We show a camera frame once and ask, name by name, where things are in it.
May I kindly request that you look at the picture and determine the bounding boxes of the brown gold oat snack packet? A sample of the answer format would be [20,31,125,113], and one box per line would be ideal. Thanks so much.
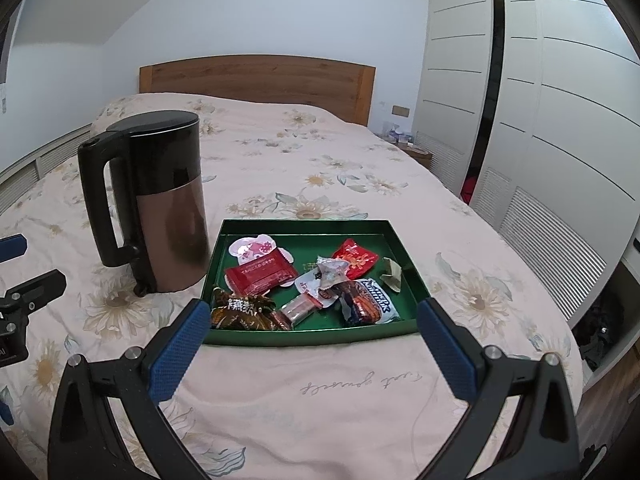
[210,287,292,332]

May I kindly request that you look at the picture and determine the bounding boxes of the pale green pastry packet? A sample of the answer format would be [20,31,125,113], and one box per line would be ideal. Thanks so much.
[380,257,402,294]

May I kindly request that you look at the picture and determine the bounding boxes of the pink cartoon character snack packet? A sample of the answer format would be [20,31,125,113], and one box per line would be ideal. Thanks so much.
[229,234,295,286]

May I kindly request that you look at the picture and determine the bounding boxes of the red long snack packet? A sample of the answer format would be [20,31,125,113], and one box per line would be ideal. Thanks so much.
[224,248,298,296]

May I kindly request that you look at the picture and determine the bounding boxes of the small orange-ended clear packet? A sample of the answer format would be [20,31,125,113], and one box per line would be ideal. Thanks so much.
[279,292,322,326]

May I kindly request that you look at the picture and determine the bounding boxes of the red spicy strip snack packet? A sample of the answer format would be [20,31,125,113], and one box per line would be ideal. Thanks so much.
[294,237,380,306]

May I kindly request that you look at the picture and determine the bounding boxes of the clear pink cartoon candy packet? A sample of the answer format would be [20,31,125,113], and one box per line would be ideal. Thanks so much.
[316,257,350,299]

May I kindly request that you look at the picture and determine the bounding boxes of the white radiator cover panel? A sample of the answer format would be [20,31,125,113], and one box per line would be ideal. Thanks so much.
[0,125,91,212]

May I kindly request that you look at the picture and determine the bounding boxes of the brown black electric kettle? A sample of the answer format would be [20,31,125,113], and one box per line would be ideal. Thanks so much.
[78,110,210,297]

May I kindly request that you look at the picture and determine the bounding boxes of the green shallow tray box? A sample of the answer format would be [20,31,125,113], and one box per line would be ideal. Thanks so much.
[201,219,430,348]

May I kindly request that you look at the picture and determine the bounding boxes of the wooden nightstand with items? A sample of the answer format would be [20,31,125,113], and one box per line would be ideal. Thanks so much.
[380,122,433,169]

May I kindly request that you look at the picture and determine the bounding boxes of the white wardrobe doors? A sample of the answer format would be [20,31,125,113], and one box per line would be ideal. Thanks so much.
[413,0,639,324]

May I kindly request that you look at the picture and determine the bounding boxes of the wooden headboard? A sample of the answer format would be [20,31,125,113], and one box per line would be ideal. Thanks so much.
[138,54,375,126]

